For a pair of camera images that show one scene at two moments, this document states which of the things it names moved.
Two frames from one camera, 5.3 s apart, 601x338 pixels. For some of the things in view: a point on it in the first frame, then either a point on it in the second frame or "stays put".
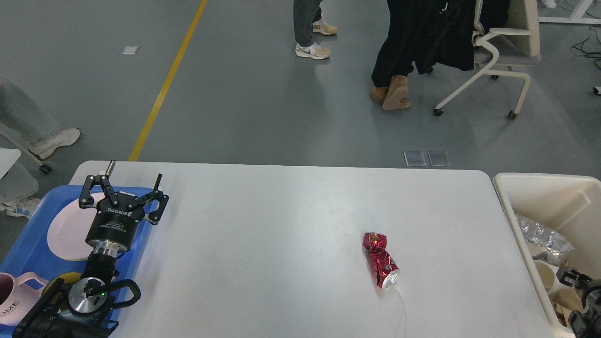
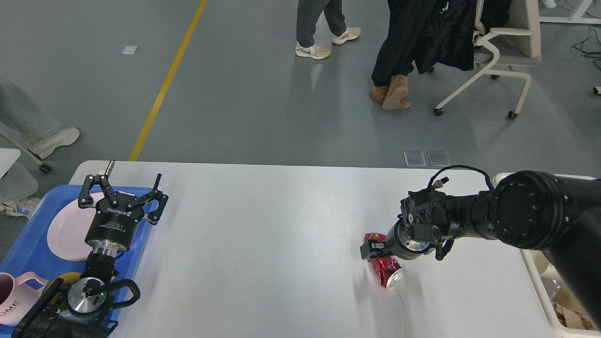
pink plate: x=68 y=228 stays put
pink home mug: x=17 y=300 stays put
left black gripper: x=115 y=226 stays put
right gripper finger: x=572 y=278 to x=373 y=248
